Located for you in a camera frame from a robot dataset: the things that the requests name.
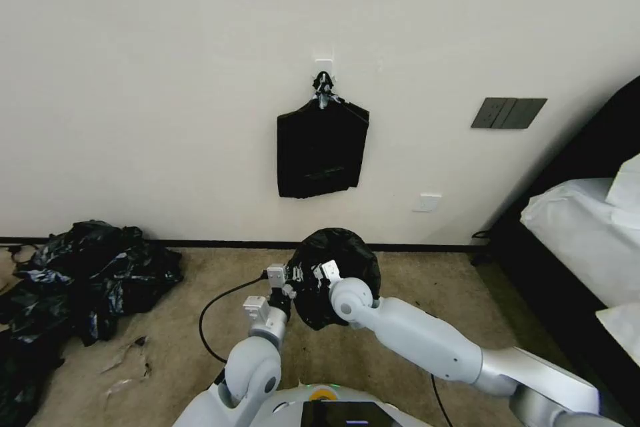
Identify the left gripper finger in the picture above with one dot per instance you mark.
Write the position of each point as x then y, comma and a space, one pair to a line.
288, 290
298, 275

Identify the black bag covered trash bin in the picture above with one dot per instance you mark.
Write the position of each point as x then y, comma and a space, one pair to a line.
350, 252

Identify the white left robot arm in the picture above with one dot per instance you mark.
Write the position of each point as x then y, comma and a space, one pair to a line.
252, 369

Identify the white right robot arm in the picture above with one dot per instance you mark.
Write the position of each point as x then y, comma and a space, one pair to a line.
425, 339

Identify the flat hanging black trash bag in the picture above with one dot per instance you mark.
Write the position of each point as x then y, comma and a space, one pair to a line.
320, 152

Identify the white robot front shell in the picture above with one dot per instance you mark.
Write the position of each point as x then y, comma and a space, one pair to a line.
280, 409

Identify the clear plastic scrap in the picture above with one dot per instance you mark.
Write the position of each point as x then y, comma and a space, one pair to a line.
127, 353

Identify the pile of crumpled black bags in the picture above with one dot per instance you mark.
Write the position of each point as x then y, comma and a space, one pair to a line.
85, 277

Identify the white bed sheet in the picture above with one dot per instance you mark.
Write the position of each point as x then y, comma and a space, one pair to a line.
575, 242

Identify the white paper sheet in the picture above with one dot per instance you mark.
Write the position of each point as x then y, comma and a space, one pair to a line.
622, 322

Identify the white pillow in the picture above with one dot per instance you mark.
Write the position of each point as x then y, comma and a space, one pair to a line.
627, 182

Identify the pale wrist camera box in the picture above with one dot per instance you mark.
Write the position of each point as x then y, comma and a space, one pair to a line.
276, 277

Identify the white wall socket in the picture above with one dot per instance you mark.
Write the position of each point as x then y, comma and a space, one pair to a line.
427, 202

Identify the white wall hook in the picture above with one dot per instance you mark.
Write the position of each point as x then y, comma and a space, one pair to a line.
324, 69

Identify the dark grey wall switch panel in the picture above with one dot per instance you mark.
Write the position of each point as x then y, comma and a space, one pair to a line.
507, 113

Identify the black bed frame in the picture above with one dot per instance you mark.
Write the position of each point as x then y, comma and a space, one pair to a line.
565, 157

